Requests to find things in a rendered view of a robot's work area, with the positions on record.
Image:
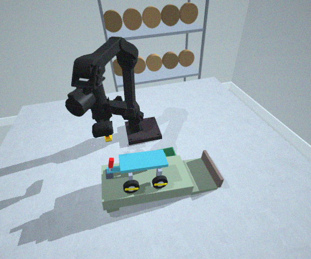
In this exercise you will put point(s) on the blue wheeled trolley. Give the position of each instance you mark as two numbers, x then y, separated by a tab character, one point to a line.
132	162

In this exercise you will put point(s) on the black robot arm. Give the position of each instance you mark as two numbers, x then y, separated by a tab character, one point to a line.
92	67

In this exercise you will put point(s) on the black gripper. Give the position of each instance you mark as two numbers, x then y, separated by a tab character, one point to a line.
103	127

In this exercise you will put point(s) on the green tray floor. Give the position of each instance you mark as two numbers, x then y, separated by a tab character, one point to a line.
169	153

